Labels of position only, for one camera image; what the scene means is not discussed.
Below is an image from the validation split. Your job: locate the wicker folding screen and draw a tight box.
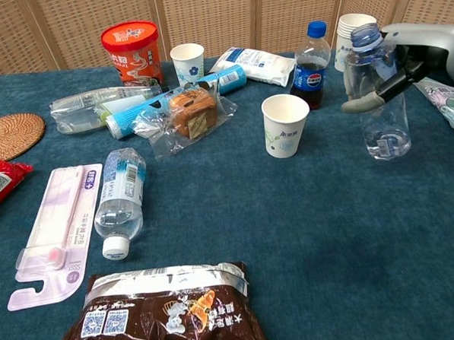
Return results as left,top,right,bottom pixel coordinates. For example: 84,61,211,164
0,0,454,75

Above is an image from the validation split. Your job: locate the round woven rattan coaster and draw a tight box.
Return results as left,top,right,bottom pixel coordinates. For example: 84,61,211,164
0,112,48,167

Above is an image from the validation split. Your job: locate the clear bottle green label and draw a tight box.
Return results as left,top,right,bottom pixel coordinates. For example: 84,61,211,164
48,84,165,137

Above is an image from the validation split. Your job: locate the white cup blue flower print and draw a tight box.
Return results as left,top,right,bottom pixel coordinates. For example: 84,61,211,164
169,42,208,88

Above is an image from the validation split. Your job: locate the cake in clear wrapper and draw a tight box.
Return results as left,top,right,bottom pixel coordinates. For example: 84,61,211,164
130,81,241,164

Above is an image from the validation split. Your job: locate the stack of white paper cups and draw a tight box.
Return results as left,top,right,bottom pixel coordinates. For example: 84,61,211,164
331,11,380,73

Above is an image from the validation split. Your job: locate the sealed water bottle white cap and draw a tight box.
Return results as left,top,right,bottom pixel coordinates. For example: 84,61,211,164
90,146,152,263

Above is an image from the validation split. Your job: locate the cola bottle blue cap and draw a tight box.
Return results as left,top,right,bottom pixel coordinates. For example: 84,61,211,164
285,19,335,113

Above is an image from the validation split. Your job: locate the clear plastic bottle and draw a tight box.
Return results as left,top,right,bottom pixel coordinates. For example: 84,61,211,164
341,21,413,164

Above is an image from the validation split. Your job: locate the pink toothbrush blister pack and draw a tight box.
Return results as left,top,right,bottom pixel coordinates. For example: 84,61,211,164
0,163,111,313

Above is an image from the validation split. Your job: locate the white snack bag right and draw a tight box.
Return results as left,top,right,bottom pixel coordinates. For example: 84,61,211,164
411,75,454,134

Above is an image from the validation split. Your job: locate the blue cylindrical roll pack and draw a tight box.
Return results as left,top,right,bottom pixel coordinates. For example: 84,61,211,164
102,63,251,141

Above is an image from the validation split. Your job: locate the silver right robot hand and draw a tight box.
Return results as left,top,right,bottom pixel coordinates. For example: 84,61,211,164
336,20,454,116

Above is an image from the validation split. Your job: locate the white wet wipes pack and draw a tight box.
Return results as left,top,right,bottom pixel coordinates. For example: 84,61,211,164
208,43,298,91

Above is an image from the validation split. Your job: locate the teal tablecloth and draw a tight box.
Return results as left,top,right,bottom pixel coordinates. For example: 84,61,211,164
0,40,454,340

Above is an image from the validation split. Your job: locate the brown bread snack bag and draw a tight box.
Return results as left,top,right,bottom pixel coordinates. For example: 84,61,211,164
49,259,268,340

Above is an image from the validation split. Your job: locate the red instant noodle tub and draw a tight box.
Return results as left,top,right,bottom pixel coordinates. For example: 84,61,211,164
99,19,166,90

